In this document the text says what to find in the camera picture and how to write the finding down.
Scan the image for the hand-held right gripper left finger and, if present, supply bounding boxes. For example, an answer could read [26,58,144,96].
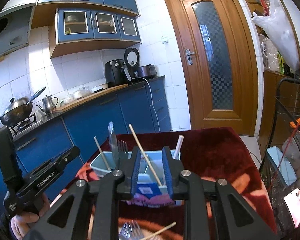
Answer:
[22,147,142,240]

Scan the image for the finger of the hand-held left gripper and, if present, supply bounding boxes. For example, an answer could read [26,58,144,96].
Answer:
[54,146,81,166]

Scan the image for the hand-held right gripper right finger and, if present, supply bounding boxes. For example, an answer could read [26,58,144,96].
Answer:
[162,146,283,240]

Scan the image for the light blue utensil holder box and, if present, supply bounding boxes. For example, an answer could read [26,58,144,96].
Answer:
[90,150,183,208]

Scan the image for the wooden chopstick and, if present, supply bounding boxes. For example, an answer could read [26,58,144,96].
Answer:
[94,137,112,172]
[140,221,177,240]
[129,124,163,187]

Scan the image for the metal table knife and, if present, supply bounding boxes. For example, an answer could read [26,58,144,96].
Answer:
[107,122,120,169]

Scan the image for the person's left hand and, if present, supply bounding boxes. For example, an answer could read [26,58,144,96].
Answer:
[9,195,52,240]

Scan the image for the blue lower kitchen cabinets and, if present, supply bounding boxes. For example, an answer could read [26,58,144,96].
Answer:
[0,75,172,220]

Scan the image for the red floral blanket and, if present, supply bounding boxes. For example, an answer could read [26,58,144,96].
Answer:
[50,127,278,240]

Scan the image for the gas stove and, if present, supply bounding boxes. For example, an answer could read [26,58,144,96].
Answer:
[9,114,43,136]

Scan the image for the metal kettle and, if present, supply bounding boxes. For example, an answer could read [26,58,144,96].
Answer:
[36,95,59,115]

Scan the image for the small metal fork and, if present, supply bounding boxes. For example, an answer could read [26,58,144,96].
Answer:
[119,221,133,240]

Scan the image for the metal wok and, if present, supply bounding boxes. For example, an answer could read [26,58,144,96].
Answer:
[0,87,47,127]

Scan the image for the wooden door with glass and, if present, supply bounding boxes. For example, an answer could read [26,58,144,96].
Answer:
[162,0,259,136]

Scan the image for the black air fryer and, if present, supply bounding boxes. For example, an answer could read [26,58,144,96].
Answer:
[104,59,132,87]

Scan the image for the black rice cooker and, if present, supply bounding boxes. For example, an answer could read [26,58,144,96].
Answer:
[124,47,157,79]

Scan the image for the light blue storage box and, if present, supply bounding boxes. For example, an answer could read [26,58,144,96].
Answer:
[266,146,297,187]

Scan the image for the wooden shelf unit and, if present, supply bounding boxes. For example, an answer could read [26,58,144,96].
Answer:
[236,0,300,150]

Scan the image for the smartphone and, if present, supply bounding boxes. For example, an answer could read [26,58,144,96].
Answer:
[284,187,300,228]

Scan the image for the grey range hood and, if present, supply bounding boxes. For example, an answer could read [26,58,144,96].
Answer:
[0,0,44,63]

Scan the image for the white plastic jug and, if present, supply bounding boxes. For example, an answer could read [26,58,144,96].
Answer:
[262,39,279,72]

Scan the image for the white plastic bag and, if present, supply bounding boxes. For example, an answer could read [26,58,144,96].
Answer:
[251,0,300,73]

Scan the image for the white power cable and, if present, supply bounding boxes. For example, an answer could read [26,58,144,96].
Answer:
[131,77,161,133]

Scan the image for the blue glass-door wall cabinet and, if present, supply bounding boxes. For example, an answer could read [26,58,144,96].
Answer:
[49,7,142,58]

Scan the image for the metal door handle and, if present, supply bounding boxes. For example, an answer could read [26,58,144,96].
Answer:
[185,49,195,66]

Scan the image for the red cable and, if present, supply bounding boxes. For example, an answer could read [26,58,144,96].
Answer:
[275,107,300,205]

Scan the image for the black wire rack cart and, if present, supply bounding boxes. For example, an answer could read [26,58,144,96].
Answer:
[259,77,300,238]

